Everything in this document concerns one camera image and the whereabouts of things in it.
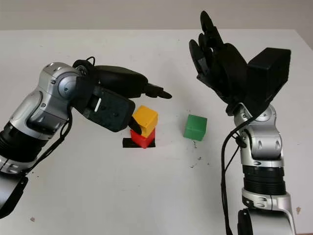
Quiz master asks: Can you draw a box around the black tape strip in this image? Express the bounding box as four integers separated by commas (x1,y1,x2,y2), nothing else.
121,138,156,148

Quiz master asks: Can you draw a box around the green wooden cube block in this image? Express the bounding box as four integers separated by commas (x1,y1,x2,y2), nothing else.
183,114,208,141

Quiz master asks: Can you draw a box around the yellow wooden cube block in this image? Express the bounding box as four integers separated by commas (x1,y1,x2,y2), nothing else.
132,105,159,138

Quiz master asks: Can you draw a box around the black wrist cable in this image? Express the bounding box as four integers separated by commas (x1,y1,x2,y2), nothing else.
24,57,97,177
221,117,257,235

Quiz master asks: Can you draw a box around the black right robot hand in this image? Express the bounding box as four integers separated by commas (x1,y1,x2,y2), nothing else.
188,11,248,116

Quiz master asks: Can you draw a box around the red wooden cube block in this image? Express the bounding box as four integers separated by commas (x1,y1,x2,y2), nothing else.
130,129,156,149

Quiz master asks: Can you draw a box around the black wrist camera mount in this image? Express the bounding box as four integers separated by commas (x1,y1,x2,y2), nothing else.
244,47,291,119
70,75,136,133

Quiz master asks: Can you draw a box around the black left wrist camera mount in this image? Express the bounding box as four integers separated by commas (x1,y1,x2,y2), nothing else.
70,75,136,133

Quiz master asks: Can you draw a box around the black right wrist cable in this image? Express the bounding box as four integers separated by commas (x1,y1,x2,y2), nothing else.
221,117,257,235

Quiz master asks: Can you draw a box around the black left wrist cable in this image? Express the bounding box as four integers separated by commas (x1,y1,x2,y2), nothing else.
24,57,97,177

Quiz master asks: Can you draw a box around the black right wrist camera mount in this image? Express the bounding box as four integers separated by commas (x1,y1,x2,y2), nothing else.
244,47,291,119

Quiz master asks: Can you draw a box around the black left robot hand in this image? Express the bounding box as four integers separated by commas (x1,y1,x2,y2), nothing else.
94,65,173,137

